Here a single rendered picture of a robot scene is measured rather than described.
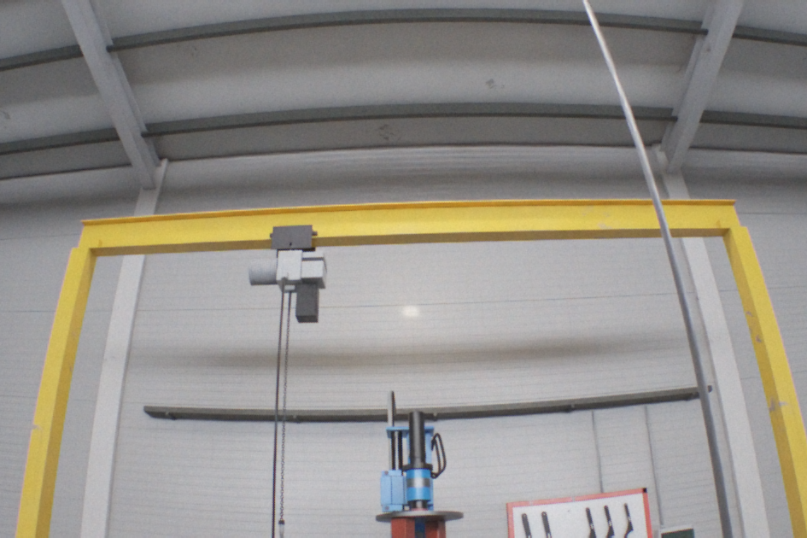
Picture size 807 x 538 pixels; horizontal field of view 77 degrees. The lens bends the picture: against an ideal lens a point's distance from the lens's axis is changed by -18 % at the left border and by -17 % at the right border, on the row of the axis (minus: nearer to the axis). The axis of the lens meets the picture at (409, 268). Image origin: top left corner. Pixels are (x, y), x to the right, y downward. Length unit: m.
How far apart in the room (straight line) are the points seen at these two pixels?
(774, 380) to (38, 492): 5.07
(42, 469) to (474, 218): 3.53
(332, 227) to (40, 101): 5.34
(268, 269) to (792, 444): 3.81
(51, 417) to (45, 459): 0.30
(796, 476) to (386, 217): 3.42
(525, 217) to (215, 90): 4.49
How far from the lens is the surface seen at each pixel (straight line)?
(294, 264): 4.13
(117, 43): 7.34
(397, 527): 3.82
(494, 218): 4.39
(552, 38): 7.13
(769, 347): 4.53
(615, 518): 6.29
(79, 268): 4.80
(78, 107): 8.40
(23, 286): 8.54
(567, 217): 4.50
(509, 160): 7.86
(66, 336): 4.57
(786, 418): 4.41
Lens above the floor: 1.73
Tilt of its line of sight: 29 degrees up
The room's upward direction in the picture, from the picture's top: 2 degrees counter-clockwise
